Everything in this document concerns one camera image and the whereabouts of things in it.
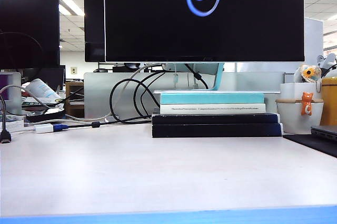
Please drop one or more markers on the teal book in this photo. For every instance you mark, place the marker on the teal book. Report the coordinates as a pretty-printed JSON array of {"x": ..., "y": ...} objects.
[{"x": 210, "y": 98}]

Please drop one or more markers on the black monitor white frame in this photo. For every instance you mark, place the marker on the black monitor white frame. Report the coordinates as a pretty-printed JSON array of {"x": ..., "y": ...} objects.
[{"x": 93, "y": 10}]

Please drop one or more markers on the silver framed purple screen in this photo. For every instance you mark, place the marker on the silver framed purple screen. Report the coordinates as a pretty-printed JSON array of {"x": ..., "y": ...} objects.
[{"x": 17, "y": 89}]

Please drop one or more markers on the white adapter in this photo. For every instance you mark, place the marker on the white adapter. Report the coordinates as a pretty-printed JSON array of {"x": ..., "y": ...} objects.
[{"x": 44, "y": 128}]

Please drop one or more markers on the white printed bottle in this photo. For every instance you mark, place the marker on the white printed bottle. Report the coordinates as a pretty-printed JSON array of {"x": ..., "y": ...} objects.
[{"x": 42, "y": 88}]

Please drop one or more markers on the printed magazine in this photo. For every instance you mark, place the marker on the printed magazine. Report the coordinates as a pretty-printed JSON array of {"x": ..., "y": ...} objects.
[{"x": 34, "y": 102}]

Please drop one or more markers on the white partition panel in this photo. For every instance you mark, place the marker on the white partition panel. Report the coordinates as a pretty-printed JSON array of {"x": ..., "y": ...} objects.
[{"x": 313, "y": 39}]

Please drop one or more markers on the white paper box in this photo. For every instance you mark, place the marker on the white paper box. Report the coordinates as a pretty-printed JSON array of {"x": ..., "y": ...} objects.
[{"x": 15, "y": 125}]

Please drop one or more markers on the white book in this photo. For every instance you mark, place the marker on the white book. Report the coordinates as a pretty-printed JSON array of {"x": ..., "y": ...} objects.
[{"x": 168, "y": 112}]

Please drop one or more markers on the white cup cork lid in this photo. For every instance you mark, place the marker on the white cup cork lid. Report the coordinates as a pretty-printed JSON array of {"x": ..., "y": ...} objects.
[{"x": 289, "y": 118}]

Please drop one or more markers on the black desk mat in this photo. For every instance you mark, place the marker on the black desk mat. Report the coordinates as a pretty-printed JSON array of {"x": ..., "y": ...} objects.
[{"x": 310, "y": 142}]

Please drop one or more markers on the black mouse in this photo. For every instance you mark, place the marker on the black mouse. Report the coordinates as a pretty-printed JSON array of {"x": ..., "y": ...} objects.
[{"x": 100, "y": 70}]

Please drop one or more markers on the white tall container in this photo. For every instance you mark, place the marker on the white tall container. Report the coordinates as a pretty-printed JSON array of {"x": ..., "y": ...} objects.
[{"x": 289, "y": 91}]

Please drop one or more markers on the white desk gadget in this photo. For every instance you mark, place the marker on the white desk gadget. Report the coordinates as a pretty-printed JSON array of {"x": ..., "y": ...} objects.
[{"x": 329, "y": 59}]

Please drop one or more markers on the black dish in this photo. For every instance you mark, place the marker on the black dish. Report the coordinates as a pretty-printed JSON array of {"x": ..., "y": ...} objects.
[{"x": 47, "y": 116}]

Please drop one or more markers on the orange cat figurine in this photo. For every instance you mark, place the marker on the orange cat figurine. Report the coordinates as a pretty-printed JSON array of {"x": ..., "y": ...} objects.
[{"x": 306, "y": 102}]

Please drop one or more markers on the sunflower plush toy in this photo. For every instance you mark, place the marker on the sunflower plush toy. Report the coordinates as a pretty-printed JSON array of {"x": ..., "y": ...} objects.
[{"x": 308, "y": 72}]

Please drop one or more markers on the black AOC monitor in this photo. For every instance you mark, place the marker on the black AOC monitor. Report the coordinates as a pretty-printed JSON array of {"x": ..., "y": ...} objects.
[{"x": 158, "y": 23}]

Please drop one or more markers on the yellow tin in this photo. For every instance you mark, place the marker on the yellow tin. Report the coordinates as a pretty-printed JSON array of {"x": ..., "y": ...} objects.
[{"x": 330, "y": 102}]

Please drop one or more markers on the dark background monitor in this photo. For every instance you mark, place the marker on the dark background monitor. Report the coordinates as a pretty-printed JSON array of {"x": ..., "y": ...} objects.
[{"x": 52, "y": 76}]

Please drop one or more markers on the black glossy monitor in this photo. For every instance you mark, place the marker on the black glossy monitor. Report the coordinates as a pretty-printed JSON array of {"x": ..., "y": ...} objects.
[{"x": 26, "y": 10}]

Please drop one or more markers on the wooden cabinet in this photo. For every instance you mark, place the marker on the wooden cabinet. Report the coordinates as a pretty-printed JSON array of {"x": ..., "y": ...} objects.
[{"x": 73, "y": 87}]

